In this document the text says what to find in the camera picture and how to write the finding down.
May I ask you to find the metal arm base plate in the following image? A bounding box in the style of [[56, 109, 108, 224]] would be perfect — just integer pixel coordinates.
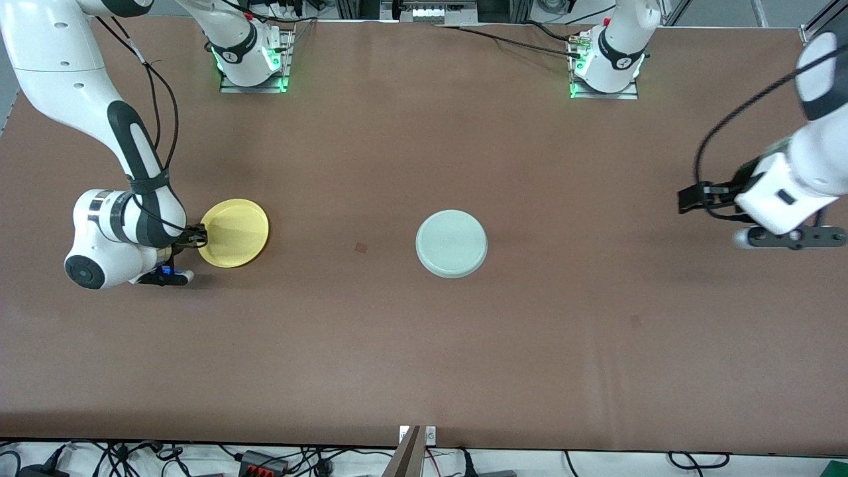
[[219, 26, 293, 94], [568, 33, 641, 101]]

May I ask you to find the metal bracket with white connectors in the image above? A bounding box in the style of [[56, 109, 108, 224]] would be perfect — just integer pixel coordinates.
[[381, 0, 478, 25]]

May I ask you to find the thin grey cable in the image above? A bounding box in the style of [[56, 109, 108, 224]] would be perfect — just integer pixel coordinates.
[[289, 19, 319, 67]]

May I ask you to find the black looped floor cable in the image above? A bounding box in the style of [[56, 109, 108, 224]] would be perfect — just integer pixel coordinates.
[[668, 451, 731, 471]]

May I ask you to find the brown wooden beam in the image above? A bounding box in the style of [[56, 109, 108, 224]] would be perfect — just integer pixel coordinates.
[[382, 425, 427, 477]]

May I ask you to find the perforated metal table rail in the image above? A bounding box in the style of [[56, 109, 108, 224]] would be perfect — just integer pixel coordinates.
[[0, 86, 19, 138]]

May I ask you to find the aluminium corner bracket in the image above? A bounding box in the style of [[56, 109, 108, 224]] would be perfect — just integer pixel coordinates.
[[798, 0, 848, 46]]

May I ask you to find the short black table cable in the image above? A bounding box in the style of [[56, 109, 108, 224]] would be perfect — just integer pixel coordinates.
[[520, 19, 577, 44]]

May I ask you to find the black orange power adapter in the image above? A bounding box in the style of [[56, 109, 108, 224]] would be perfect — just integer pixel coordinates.
[[237, 450, 290, 477]]

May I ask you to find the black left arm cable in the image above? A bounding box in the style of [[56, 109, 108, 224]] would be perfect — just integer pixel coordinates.
[[693, 43, 848, 223]]

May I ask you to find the yellow plate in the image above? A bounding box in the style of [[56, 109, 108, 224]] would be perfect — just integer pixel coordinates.
[[199, 198, 270, 269]]

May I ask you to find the long black table cable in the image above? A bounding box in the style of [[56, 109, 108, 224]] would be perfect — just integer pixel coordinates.
[[437, 24, 584, 60]]

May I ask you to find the pale green plate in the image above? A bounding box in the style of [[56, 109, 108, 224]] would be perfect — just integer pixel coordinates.
[[415, 209, 489, 280]]

